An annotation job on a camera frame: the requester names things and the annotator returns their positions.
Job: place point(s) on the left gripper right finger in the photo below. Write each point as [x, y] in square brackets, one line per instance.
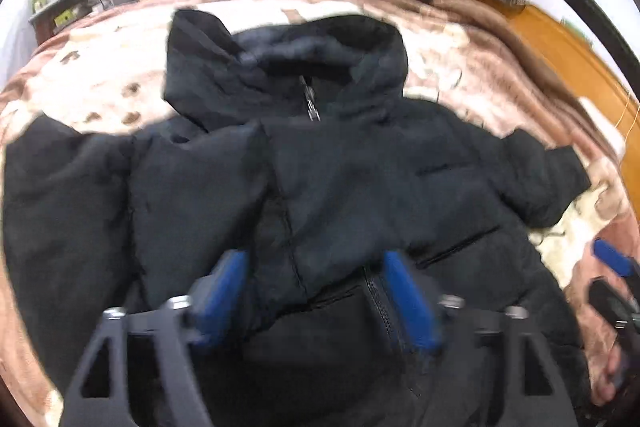
[485, 368]

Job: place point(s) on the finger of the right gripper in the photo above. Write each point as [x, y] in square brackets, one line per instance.
[622, 265]

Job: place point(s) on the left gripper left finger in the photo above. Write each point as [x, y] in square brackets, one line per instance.
[164, 339]

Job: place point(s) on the black puffer jacket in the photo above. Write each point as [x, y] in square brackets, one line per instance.
[297, 145]

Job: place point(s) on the person's right hand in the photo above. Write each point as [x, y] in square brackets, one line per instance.
[602, 372]

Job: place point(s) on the brown cream plush blanket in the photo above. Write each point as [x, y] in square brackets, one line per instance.
[107, 74]

